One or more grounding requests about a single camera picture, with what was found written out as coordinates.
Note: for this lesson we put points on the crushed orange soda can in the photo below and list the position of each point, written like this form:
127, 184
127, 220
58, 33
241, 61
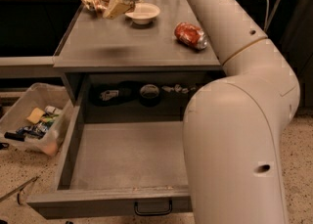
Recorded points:
100, 6

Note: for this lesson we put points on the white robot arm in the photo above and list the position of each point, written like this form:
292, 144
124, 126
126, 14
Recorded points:
232, 126

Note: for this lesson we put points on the grey counter cabinet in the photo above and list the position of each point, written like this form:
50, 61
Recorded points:
120, 45

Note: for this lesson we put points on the red soda can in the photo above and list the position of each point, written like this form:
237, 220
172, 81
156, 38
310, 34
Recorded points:
191, 35

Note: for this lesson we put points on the grey open drawer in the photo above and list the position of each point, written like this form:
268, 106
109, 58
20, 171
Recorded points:
117, 155

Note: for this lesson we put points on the white ceramic bowl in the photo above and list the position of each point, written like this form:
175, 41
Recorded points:
144, 13

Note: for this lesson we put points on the black and white cloth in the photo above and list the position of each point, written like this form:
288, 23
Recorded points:
105, 95

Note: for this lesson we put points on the black tape roll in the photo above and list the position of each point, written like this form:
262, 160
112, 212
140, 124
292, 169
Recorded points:
149, 95

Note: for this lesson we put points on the crumpled white paper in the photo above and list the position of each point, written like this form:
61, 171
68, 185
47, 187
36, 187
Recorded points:
177, 88

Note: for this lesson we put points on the clear plastic bin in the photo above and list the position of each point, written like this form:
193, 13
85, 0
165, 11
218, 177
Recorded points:
38, 95

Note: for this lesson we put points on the yellow sponge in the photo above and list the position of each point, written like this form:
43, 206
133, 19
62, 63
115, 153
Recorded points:
35, 115

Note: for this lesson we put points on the colourful snack wrappers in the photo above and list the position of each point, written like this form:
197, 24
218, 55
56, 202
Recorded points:
39, 129

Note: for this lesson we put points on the metal rod on floor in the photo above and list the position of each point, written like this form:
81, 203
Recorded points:
19, 188

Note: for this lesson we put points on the black handled tool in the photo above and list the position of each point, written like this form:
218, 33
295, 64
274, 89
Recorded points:
14, 136

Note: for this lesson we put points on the black drawer handle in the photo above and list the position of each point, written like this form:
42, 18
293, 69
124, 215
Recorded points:
149, 209

